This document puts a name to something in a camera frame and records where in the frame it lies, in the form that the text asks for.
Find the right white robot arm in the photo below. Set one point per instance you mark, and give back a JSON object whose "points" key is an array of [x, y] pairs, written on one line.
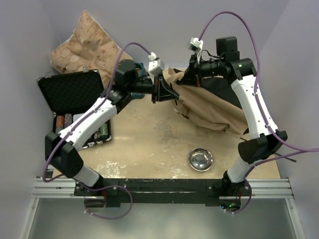
{"points": [[240, 74]]}

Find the beige patterned pet cushion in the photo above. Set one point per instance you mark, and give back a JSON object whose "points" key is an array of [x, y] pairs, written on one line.
{"points": [[89, 46]]}

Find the black poker chip case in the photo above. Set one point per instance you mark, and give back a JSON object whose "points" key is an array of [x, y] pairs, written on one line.
{"points": [[71, 93]]}

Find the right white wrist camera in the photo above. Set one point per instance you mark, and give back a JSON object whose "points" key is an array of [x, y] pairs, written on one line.
{"points": [[195, 44]]}

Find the white playing card box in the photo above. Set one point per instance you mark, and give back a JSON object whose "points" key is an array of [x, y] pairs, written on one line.
{"points": [[76, 117]]}

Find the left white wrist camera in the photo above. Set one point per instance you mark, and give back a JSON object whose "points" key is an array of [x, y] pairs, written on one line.
{"points": [[156, 65]]}

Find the teal pet bowl stand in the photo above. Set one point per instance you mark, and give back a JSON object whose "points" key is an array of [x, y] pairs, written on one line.
{"points": [[140, 71]]}

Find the steel pet bowl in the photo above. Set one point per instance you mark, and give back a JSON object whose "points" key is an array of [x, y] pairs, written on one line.
{"points": [[200, 159]]}

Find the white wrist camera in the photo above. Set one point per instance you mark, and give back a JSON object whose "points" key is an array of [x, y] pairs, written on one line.
{"points": [[195, 44], [156, 65]]}

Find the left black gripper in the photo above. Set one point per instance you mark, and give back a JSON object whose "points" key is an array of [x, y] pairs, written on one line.
{"points": [[166, 93]]}

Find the aluminium frame rail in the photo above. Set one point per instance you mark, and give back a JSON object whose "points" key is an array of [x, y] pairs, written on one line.
{"points": [[271, 213]]}

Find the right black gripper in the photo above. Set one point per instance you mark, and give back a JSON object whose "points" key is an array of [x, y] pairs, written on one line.
{"points": [[192, 75]]}

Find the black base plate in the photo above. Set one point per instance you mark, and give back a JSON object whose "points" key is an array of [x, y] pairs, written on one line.
{"points": [[210, 192]]}

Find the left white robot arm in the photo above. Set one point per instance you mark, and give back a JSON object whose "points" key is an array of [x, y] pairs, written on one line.
{"points": [[62, 148]]}

